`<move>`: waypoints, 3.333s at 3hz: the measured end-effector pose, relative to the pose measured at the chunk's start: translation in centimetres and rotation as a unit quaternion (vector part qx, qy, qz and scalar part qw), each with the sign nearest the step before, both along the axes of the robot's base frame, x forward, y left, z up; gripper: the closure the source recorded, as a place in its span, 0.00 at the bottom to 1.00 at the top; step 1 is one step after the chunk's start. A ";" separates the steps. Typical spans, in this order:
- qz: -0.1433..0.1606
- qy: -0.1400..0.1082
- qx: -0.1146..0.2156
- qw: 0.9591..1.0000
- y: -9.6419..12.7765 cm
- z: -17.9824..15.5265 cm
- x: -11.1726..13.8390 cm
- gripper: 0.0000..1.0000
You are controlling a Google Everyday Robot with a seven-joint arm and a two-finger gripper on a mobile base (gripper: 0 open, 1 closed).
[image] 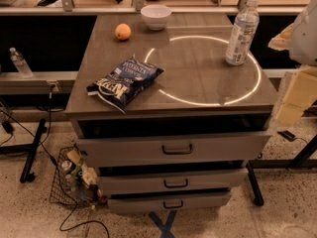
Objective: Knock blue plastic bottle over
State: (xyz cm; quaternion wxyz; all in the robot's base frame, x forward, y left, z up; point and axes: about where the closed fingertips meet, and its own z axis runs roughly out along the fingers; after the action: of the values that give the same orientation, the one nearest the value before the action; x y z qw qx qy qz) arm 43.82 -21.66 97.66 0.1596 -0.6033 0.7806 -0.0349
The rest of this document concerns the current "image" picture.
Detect black floor cable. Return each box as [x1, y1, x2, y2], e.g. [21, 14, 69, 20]
[0, 82, 111, 238]

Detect orange fruit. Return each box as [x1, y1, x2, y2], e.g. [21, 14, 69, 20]
[115, 24, 132, 41]

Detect grey drawer cabinet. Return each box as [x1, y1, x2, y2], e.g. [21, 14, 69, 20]
[65, 13, 276, 200]

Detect grey drawer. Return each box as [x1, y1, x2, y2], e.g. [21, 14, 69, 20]
[76, 132, 270, 168]
[108, 191, 231, 213]
[98, 168, 248, 196]

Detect black wire basket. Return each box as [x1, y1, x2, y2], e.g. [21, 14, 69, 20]
[50, 147, 98, 208]

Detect blue chip bag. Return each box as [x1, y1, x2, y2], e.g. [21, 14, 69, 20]
[86, 57, 164, 112]

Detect soda can in basket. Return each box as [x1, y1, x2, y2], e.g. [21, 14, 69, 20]
[61, 160, 74, 175]

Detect black table leg right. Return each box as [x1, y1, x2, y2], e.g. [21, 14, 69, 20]
[247, 135, 317, 206]

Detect top grey drawer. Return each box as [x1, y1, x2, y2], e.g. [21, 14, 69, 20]
[76, 132, 270, 168]

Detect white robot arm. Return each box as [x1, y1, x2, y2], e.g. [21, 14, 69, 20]
[268, 0, 317, 126]

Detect black table leg left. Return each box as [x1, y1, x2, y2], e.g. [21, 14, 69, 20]
[0, 119, 47, 183]

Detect black table leg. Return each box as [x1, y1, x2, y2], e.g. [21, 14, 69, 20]
[247, 135, 317, 206]
[0, 119, 47, 183]

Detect small clear water bottle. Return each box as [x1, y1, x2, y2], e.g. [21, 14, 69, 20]
[9, 48, 33, 78]

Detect bottom grey drawer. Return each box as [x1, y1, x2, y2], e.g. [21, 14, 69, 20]
[108, 191, 231, 213]

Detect small black box on floor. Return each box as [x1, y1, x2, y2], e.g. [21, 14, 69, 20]
[278, 131, 295, 142]

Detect blue labelled plastic water bottle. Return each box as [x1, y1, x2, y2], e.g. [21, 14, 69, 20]
[225, 0, 260, 65]

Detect white ceramic bowl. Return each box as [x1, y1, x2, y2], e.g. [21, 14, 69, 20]
[141, 5, 171, 31]

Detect middle grey drawer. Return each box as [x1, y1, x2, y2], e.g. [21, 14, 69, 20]
[98, 168, 248, 196]

